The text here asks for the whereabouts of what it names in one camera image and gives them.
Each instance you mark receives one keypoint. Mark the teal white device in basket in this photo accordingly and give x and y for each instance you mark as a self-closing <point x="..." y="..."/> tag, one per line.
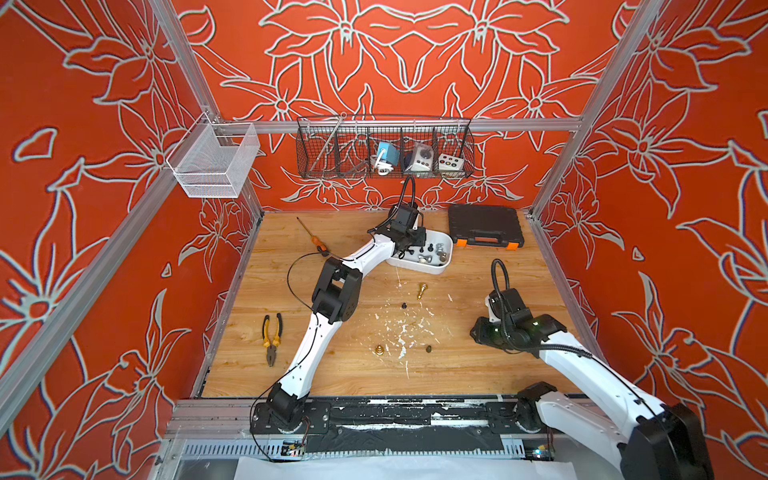
<point x="385" y="159"/>

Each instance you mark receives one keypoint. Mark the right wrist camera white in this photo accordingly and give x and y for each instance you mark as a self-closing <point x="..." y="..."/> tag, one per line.
<point x="493" y="305"/>

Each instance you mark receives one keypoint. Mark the black wire wall basket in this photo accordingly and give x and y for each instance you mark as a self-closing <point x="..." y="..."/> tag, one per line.
<point x="354" y="146"/>

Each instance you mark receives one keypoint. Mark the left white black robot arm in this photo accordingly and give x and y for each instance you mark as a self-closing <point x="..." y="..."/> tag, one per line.
<point x="334" y="301"/>

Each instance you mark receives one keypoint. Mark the black orange tool case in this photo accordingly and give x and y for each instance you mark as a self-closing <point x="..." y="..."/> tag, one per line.
<point x="485" y="225"/>

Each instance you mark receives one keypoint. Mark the white rectangular storage box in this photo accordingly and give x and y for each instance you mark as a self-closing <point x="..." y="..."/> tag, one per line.
<point x="409" y="259"/>

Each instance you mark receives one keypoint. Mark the orange handled screwdriver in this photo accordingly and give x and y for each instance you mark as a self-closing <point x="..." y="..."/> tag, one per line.
<point x="320" y="246"/>

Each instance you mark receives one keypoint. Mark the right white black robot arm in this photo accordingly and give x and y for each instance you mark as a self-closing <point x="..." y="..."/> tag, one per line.
<point x="637" y="433"/>

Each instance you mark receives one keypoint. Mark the clear plastic wall bin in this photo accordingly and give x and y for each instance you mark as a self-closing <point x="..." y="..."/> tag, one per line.
<point x="206" y="168"/>

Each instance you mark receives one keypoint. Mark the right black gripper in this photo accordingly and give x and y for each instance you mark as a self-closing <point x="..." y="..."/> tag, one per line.
<point x="479" y="333"/>

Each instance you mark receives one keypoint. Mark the white round-button device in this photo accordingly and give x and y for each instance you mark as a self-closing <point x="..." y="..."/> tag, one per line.
<point x="420" y="160"/>

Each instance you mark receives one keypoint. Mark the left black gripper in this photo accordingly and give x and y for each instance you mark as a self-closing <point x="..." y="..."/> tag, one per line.
<point x="421" y="234"/>

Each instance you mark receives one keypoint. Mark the white dotted cube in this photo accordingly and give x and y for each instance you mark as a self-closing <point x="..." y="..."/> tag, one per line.
<point x="450" y="166"/>

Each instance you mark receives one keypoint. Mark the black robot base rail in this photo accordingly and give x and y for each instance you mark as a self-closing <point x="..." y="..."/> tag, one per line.
<point x="471" y="425"/>

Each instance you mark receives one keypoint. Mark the yellow handled pliers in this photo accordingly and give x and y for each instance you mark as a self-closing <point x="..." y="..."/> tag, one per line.
<point x="272" y="339"/>

